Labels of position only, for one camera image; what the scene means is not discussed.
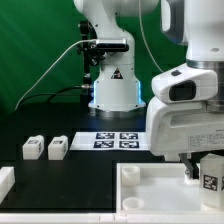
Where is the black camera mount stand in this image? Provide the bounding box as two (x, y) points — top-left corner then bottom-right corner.
(77, 20), (103, 104)

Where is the white sheet with AprilTags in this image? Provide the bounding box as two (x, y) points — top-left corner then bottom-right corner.
(70, 132), (148, 151)

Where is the white square table top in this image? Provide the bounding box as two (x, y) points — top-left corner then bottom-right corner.
(116, 163), (224, 214)

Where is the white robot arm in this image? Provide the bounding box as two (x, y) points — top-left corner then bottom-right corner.
(73, 0), (224, 179)

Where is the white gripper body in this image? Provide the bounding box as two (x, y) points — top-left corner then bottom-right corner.
(146, 97), (224, 156)

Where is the grey cable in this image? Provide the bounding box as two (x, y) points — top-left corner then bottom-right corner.
(14, 39), (98, 111)

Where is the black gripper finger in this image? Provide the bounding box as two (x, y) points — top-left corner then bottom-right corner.
(179, 153), (199, 179)

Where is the black cable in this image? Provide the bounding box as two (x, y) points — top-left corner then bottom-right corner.
(16, 84), (94, 109)

